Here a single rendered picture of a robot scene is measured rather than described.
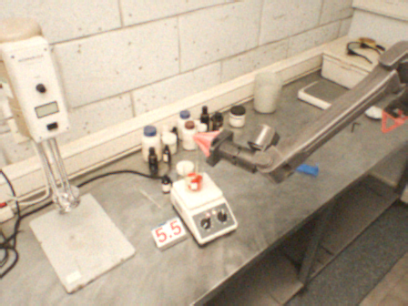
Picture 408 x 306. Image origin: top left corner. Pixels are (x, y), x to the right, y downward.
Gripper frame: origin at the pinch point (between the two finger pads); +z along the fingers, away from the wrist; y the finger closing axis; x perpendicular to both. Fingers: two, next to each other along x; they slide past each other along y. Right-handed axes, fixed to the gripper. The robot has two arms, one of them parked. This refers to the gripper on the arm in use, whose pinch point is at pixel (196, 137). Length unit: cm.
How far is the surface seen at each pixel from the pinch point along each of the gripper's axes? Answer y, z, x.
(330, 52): -113, -2, 13
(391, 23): -148, -21, 3
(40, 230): 37, 30, 25
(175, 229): 14.3, -2.8, 24.3
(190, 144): -21.0, 17.8, 23.5
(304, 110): -76, -7, 27
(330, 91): -92, -12, 22
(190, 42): -40, 32, -7
